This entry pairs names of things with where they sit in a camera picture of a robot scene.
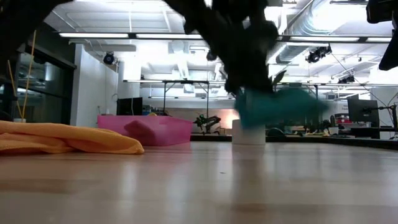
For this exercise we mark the teal microfiber towel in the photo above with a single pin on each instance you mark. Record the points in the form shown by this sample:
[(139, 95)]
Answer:
[(273, 107)]

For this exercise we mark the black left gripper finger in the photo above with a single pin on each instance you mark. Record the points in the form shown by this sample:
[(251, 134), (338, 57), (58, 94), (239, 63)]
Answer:
[(259, 77), (234, 81)]

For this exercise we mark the black ceiling spotlight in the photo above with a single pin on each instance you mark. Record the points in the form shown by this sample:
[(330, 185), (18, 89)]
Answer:
[(346, 79), (108, 58), (318, 53), (211, 57)]

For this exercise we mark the small black robot arm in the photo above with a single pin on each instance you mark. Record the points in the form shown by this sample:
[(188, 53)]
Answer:
[(206, 121)]

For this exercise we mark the black computer monitor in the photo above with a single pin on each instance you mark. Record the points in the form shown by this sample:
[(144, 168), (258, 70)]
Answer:
[(129, 106), (363, 112)]

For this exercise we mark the long ceiling light bar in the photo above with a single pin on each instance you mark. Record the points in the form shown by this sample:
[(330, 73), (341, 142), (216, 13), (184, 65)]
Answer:
[(93, 35)]

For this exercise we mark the pink plastic bin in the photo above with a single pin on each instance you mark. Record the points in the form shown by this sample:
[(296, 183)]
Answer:
[(146, 130)]

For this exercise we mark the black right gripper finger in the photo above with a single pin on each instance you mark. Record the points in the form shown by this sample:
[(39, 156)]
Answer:
[(391, 56)]

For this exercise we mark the orange microfiber towel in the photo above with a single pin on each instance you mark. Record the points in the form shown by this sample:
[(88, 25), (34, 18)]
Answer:
[(62, 138)]

